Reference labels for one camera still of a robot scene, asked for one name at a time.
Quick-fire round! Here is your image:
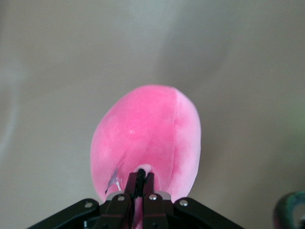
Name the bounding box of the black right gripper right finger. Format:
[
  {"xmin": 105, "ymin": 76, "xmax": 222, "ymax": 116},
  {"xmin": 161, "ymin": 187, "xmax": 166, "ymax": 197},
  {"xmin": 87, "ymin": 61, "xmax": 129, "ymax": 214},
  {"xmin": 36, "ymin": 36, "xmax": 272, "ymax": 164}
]
[{"xmin": 142, "ymin": 171, "xmax": 245, "ymax": 229}]

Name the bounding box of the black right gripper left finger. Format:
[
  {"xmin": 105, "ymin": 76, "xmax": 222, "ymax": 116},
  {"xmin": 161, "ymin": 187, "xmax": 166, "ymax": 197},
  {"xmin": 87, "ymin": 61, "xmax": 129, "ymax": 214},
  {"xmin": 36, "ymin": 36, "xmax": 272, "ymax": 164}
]
[{"xmin": 26, "ymin": 171, "xmax": 142, "ymax": 229}]

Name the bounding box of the brown table mat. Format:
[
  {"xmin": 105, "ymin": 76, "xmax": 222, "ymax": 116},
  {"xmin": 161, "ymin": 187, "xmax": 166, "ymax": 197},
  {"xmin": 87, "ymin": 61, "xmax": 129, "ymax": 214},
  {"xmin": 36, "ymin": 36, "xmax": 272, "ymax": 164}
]
[{"xmin": 0, "ymin": 0, "xmax": 305, "ymax": 229}]

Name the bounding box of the hot pink round plush toy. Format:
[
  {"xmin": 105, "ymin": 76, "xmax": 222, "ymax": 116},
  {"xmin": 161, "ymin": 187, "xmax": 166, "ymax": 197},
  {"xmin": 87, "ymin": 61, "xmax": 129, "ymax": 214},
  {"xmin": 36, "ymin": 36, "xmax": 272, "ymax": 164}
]
[{"xmin": 90, "ymin": 83, "xmax": 202, "ymax": 229}]

